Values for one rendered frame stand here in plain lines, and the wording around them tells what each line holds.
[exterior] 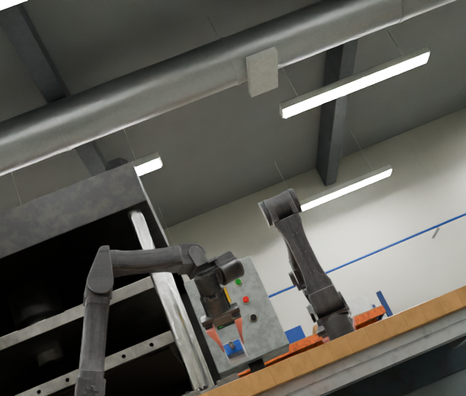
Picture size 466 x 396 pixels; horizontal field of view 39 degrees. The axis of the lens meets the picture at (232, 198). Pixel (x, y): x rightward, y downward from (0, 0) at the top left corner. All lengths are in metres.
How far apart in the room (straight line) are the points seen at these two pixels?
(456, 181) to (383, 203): 1.05
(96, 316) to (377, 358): 0.64
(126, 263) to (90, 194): 1.20
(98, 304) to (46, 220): 1.27
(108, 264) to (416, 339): 0.73
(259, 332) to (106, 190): 0.86
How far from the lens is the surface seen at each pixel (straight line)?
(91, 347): 1.57
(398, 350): 1.43
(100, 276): 1.62
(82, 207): 2.82
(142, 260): 1.67
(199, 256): 1.69
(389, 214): 9.32
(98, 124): 5.43
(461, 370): 1.82
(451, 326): 1.47
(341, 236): 9.12
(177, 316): 2.62
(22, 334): 2.86
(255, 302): 2.73
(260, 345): 2.69
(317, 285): 1.60
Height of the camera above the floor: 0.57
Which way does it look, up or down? 24 degrees up
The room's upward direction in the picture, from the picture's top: 24 degrees counter-clockwise
